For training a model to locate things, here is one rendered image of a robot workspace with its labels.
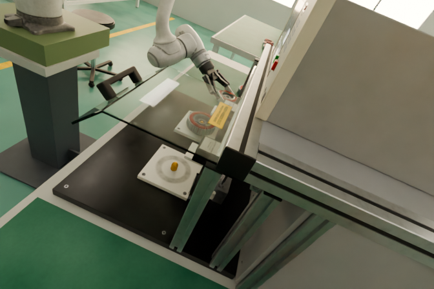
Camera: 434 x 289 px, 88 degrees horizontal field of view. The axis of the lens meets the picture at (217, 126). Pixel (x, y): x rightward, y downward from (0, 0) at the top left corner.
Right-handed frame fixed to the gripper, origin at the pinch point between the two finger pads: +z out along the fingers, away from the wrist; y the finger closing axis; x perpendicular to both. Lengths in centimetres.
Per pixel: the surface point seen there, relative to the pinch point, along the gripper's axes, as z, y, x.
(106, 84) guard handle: -15, -73, -25
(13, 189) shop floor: -22, -68, 102
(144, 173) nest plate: 5, -64, -4
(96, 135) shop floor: -30, -11, 106
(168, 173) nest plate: 8, -60, -6
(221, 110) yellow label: 1, -61, -35
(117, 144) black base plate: -7, -61, 4
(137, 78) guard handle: -15, -64, -23
